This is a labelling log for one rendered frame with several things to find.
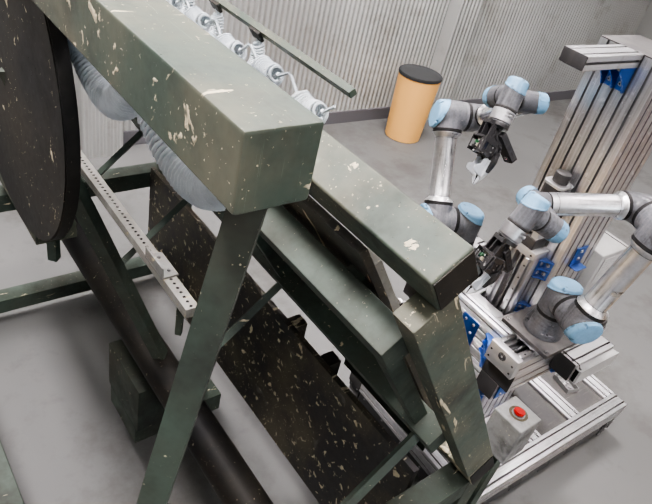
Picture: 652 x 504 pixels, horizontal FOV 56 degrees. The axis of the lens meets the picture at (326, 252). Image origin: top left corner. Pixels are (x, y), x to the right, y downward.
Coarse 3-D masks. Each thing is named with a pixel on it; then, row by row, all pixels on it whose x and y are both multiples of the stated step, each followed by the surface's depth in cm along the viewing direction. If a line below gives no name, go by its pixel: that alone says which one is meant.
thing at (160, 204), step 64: (0, 192) 275; (192, 256) 294; (128, 320) 239; (256, 320) 257; (128, 384) 244; (256, 384) 271; (320, 384) 229; (0, 448) 178; (192, 448) 204; (320, 448) 239; (384, 448) 206
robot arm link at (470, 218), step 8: (456, 208) 251; (464, 208) 250; (472, 208) 252; (464, 216) 249; (472, 216) 247; (480, 216) 249; (456, 224) 248; (464, 224) 249; (472, 224) 249; (480, 224) 251; (456, 232) 251; (464, 232) 251; (472, 232) 252; (472, 240) 255
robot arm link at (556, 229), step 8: (552, 216) 182; (552, 224) 182; (560, 224) 183; (536, 232) 185; (544, 232) 183; (552, 232) 183; (560, 232) 184; (568, 232) 185; (552, 240) 186; (560, 240) 186
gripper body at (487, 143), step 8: (488, 120) 199; (496, 120) 199; (480, 128) 202; (488, 128) 201; (496, 128) 201; (504, 128) 200; (472, 136) 203; (480, 136) 201; (488, 136) 200; (496, 136) 201; (472, 144) 203; (480, 144) 199; (488, 144) 199; (496, 144) 200; (480, 152) 200; (488, 152) 200; (496, 152) 201
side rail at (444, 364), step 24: (408, 312) 111; (432, 312) 109; (456, 312) 114; (408, 336) 114; (432, 336) 114; (456, 336) 121; (432, 360) 120; (456, 360) 128; (432, 384) 129; (456, 384) 137; (432, 408) 154; (456, 408) 147; (480, 408) 159; (456, 432) 159; (480, 432) 173; (456, 456) 183; (480, 456) 190
